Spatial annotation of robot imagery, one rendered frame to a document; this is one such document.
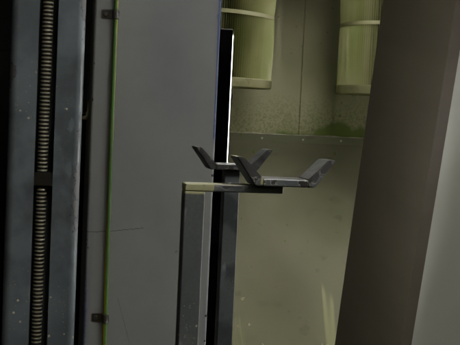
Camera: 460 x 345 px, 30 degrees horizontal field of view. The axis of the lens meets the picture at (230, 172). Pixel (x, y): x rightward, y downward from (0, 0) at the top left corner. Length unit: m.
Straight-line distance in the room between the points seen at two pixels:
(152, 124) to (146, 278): 0.22
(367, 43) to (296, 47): 0.37
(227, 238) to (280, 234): 2.15
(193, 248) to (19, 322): 0.17
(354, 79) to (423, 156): 1.20
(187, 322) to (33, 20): 0.27
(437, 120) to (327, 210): 1.41
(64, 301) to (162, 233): 0.52
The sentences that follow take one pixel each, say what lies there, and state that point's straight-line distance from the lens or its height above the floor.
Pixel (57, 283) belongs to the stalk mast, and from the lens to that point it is 0.74.
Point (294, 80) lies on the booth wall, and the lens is 3.22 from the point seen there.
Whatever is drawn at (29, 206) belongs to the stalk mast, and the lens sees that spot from 0.73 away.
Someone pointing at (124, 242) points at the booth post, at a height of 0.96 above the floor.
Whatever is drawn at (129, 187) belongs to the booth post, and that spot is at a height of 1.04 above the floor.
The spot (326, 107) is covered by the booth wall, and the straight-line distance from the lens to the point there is 3.26.
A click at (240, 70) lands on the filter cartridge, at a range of 2.81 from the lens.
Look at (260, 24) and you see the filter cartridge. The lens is 2.85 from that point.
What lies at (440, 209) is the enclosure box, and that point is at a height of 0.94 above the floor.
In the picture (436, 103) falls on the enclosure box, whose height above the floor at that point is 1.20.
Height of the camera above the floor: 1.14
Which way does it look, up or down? 3 degrees down
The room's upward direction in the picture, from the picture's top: 3 degrees clockwise
